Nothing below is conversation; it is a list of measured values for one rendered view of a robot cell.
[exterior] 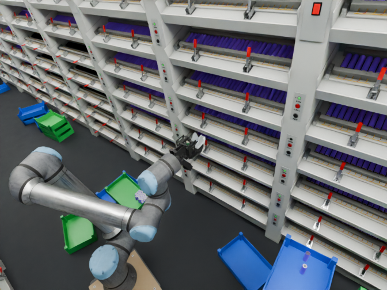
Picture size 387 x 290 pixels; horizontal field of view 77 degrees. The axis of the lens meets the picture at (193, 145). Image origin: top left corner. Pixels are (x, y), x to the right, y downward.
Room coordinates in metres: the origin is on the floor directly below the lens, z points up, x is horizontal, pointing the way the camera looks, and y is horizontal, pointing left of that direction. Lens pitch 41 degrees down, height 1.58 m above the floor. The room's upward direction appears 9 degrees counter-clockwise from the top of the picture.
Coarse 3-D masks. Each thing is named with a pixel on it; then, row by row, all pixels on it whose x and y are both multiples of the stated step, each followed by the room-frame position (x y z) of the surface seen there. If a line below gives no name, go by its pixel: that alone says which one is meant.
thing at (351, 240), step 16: (288, 208) 0.71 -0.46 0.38; (304, 208) 0.69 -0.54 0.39; (304, 224) 0.63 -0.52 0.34; (320, 224) 0.61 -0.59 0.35; (336, 224) 0.58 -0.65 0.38; (336, 240) 0.52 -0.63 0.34; (352, 240) 0.50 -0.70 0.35; (368, 240) 0.48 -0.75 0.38; (368, 256) 0.42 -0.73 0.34; (384, 256) 0.41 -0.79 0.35
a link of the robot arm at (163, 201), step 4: (168, 188) 0.64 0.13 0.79; (164, 192) 0.61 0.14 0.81; (168, 192) 0.63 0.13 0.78; (148, 196) 0.62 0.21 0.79; (152, 196) 0.60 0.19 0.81; (156, 196) 0.60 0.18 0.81; (160, 196) 0.60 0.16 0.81; (164, 196) 0.61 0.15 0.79; (168, 196) 0.62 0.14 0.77; (148, 200) 0.60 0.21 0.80; (152, 200) 0.59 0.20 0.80; (156, 200) 0.59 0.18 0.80; (160, 200) 0.59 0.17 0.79; (164, 200) 0.60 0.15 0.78; (168, 200) 0.62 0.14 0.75; (156, 204) 0.57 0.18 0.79; (160, 204) 0.58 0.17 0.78; (164, 204) 0.59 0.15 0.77; (168, 204) 0.61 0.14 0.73; (164, 208) 0.57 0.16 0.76; (168, 208) 0.61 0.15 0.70
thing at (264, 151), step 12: (192, 108) 1.25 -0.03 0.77; (180, 120) 1.19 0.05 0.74; (192, 120) 1.16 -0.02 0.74; (204, 120) 1.13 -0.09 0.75; (204, 132) 1.07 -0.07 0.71; (216, 132) 1.03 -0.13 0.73; (228, 132) 1.00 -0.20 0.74; (240, 132) 0.97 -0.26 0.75; (240, 144) 0.90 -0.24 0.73; (252, 144) 0.88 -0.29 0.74; (276, 144) 0.84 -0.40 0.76; (264, 156) 0.81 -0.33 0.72; (276, 156) 0.76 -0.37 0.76
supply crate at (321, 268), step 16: (288, 240) 0.47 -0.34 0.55; (288, 256) 0.42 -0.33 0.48; (320, 256) 0.39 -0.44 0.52; (272, 272) 0.37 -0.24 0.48; (288, 272) 0.36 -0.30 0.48; (320, 272) 0.34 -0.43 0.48; (272, 288) 0.31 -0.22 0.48; (288, 288) 0.30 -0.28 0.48; (304, 288) 0.30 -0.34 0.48; (320, 288) 0.29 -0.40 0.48
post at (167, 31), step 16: (144, 0) 1.25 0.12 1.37; (160, 16) 1.19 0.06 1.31; (160, 32) 1.21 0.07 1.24; (176, 32) 1.25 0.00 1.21; (160, 48) 1.22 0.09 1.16; (160, 64) 1.24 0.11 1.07; (176, 96) 1.20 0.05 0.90; (176, 112) 1.20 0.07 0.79; (192, 176) 1.20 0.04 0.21; (192, 192) 1.20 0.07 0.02
